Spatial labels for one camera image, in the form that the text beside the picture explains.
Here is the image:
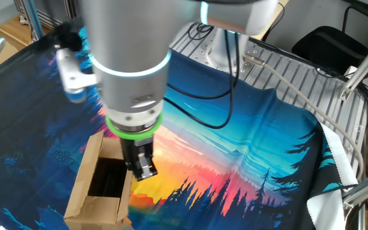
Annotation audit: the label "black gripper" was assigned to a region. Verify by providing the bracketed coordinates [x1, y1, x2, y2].
[119, 135, 158, 182]

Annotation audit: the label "brown cardboard box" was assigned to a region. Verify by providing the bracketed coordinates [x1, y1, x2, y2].
[63, 130, 134, 229]

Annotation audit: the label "black grey ribbed block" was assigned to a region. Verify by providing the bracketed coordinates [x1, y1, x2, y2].
[91, 158, 128, 198]

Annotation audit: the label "forest sunset print cloth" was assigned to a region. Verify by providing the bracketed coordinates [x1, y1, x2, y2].
[0, 19, 359, 230]

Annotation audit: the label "black office chair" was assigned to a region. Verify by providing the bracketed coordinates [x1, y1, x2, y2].
[291, 4, 368, 76]

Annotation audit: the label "green flange ring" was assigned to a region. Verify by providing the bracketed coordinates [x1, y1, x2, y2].
[105, 112, 164, 141]

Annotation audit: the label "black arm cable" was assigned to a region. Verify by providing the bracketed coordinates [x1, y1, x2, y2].
[163, 22, 241, 130]

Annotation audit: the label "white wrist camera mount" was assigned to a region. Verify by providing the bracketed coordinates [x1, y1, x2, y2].
[48, 22, 98, 104]

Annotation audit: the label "grey cable hose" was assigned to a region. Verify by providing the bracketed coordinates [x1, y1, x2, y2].
[243, 52, 365, 183]

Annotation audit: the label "aluminium frame rails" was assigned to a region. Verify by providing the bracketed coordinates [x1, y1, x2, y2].
[13, 0, 82, 41]

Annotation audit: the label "aluminium frame strut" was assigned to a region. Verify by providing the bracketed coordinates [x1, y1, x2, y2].
[340, 28, 368, 102]
[342, 164, 368, 230]

